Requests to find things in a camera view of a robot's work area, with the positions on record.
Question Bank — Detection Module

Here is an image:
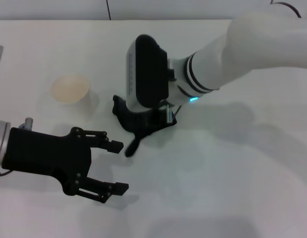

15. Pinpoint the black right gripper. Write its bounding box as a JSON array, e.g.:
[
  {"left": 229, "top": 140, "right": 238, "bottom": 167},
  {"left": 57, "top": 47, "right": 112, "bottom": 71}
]
[{"left": 78, "top": 100, "right": 169, "bottom": 154}]

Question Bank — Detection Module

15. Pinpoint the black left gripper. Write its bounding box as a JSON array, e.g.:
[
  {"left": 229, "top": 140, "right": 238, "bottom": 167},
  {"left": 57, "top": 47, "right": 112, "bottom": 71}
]
[{"left": 2, "top": 126, "right": 92, "bottom": 196}]

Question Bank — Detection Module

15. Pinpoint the dark blue rag with strap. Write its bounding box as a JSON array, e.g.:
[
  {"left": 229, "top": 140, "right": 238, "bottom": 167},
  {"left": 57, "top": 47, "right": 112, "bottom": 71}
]
[{"left": 111, "top": 95, "right": 178, "bottom": 159}]

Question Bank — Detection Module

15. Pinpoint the white paper cup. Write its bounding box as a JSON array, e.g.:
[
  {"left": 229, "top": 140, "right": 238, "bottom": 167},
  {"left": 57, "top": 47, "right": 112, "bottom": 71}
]
[{"left": 50, "top": 73, "right": 100, "bottom": 122}]

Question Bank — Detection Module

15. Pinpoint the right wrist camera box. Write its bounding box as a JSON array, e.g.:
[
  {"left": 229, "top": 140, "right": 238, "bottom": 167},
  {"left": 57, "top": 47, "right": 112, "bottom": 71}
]
[{"left": 125, "top": 34, "right": 170, "bottom": 114}]

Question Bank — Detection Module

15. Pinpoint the dark thin cable loop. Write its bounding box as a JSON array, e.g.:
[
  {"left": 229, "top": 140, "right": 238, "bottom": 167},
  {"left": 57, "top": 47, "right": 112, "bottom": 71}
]
[{"left": 270, "top": 0, "right": 302, "bottom": 18}]

